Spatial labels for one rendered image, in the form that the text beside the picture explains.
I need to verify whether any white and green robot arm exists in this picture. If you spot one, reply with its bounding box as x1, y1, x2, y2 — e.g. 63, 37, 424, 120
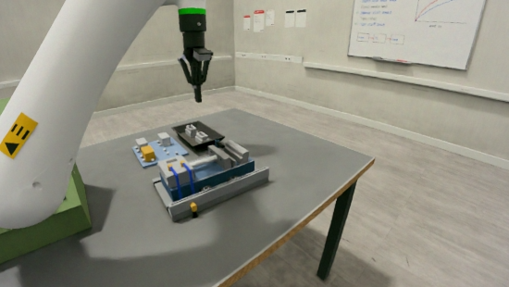
0, 0, 206, 229

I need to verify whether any yellow-orange block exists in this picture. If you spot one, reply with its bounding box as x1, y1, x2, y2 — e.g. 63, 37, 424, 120
141, 145, 156, 163

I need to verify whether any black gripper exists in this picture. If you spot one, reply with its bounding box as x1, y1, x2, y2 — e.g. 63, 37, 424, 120
178, 32, 212, 103

